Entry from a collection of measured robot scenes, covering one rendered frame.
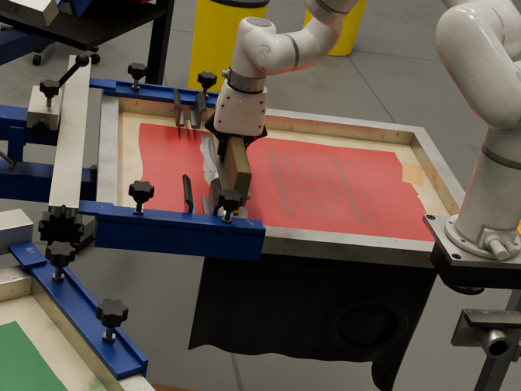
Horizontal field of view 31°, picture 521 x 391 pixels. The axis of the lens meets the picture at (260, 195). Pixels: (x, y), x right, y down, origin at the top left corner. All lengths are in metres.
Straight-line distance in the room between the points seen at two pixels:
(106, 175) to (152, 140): 0.27
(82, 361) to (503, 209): 0.68
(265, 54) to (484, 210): 0.51
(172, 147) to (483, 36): 0.87
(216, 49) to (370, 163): 2.46
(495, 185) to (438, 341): 1.89
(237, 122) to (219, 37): 2.65
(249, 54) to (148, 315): 1.49
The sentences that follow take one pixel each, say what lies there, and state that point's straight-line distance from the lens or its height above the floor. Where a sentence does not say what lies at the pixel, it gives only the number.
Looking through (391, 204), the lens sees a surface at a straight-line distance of 1.99.
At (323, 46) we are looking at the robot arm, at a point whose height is 1.28.
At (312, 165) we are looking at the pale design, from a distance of 2.07.
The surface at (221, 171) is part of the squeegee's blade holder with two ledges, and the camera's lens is 1.88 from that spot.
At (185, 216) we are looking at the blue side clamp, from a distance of 1.68.
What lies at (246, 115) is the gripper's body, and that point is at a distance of 1.86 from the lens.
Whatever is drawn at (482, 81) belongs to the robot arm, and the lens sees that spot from 1.37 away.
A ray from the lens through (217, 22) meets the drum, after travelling 4.48.
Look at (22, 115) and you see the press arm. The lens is 1.88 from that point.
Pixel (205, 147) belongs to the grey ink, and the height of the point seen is 0.96.
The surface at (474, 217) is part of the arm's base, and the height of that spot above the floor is 1.19.
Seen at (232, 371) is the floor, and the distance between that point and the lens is 2.93.
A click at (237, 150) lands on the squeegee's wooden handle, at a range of 1.83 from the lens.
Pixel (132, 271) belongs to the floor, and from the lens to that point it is 3.29.
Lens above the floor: 1.85
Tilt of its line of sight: 28 degrees down
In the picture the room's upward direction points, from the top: 12 degrees clockwise
